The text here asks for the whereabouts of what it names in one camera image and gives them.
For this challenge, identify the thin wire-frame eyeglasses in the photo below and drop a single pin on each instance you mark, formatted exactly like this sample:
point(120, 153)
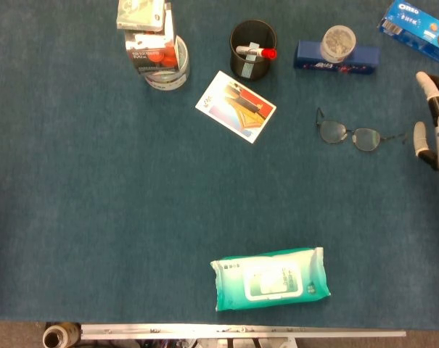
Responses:
point(331, 132)

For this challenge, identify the blue Oreo cookie box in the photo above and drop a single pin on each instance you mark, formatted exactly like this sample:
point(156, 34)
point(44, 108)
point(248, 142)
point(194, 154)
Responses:
point(411, 25)

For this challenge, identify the clear round pin container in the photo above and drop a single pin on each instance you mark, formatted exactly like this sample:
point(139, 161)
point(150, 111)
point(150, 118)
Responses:
point(338, 41)

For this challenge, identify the dark blue rectangular box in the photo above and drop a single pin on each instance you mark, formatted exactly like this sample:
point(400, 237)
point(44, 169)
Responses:
point(306, 54)

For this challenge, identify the black mesh pen holder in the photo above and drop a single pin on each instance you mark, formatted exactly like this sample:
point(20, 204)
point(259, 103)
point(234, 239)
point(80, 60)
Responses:
point(266, 67)

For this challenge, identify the red-capped grey marker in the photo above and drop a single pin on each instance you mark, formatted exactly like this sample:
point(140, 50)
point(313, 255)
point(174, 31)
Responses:
point(270, 53)

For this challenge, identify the colourful printed postcard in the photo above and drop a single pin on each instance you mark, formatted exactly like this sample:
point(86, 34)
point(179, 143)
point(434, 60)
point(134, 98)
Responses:
point(237, 107)

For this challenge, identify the light blue patterned strip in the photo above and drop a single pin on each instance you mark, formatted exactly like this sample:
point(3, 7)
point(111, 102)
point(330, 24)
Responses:
point(246, 69)

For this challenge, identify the green white wet wipes pack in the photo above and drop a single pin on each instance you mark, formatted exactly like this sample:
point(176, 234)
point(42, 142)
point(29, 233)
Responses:
point(270, 279)

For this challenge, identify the clear round plastic jar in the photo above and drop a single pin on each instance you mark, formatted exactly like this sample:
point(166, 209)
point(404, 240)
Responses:
point(168, 81)

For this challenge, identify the small green white box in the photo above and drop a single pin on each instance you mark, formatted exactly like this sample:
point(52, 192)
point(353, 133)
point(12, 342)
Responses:
point(139, 14)

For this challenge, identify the blue felt table cloth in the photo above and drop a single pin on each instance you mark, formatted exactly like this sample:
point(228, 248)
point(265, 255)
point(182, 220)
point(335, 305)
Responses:
point(95, 199)

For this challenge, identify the brown tape roll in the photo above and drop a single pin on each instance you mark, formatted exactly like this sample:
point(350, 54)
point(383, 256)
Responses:
point(68, 331)

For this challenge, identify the aluminium rail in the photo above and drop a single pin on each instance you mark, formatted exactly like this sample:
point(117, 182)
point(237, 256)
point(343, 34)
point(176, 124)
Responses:
point(241, 330)

